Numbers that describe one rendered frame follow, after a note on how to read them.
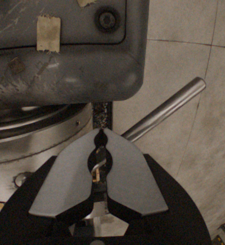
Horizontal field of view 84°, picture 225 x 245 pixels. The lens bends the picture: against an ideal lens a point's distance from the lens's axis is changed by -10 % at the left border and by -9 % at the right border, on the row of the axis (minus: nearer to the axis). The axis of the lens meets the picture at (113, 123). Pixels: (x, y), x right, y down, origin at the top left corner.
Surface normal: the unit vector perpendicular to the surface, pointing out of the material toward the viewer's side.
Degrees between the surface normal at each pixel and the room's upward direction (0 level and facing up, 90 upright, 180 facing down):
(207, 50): 0
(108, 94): 41
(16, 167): 14
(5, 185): 3
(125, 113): 0
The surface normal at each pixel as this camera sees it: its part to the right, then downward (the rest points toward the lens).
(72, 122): 0.88, 0.24
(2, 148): 0.40, 0.44
